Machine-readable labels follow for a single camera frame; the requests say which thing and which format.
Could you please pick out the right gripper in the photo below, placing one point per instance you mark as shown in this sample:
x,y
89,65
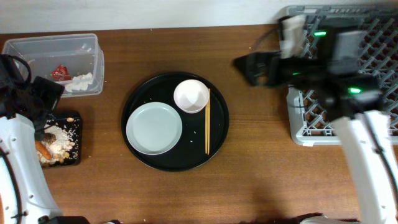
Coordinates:
x,y
272,61

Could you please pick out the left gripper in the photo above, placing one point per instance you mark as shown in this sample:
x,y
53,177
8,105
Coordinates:
x,y
50,91

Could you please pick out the red snack wrapper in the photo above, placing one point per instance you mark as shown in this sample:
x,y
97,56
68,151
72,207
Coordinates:
x,y
61,74

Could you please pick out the white tissue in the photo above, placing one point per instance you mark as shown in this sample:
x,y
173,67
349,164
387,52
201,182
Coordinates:
x,y
80,82

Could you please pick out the brown walnut shell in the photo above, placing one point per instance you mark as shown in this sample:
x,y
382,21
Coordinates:
x,y
49,138

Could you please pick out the orange carrot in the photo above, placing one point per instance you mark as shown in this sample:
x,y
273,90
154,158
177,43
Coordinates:
x,y
43,150

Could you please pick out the wooden chopstick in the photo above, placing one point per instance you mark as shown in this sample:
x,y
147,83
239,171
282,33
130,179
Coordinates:
x,y
206,129
209,104

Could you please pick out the rice and peanut shell scraps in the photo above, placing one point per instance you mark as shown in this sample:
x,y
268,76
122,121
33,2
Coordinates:
x,y
60,144

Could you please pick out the pink bowl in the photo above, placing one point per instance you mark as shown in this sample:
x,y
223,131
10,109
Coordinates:
x,y
191,96

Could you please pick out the grey round plate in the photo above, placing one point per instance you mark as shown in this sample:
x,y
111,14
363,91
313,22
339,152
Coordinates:
x,y
153,128

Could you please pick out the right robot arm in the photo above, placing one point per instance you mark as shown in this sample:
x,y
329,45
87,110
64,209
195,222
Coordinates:
x,y
353,102

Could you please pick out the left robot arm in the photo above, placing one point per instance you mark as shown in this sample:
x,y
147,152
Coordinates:
x,y
26,103

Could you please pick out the black rectangular waste tray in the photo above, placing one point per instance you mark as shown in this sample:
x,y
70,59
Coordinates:
x,y
74,137

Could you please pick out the grey dishwasher rack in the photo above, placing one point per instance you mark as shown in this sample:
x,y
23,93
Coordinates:
x,y
378,57

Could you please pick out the clear plastic bin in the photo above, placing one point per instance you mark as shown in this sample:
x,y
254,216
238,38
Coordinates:
x,y
80,53

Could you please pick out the round black serving tray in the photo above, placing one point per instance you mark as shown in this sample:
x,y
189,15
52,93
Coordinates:
x,y
188,145

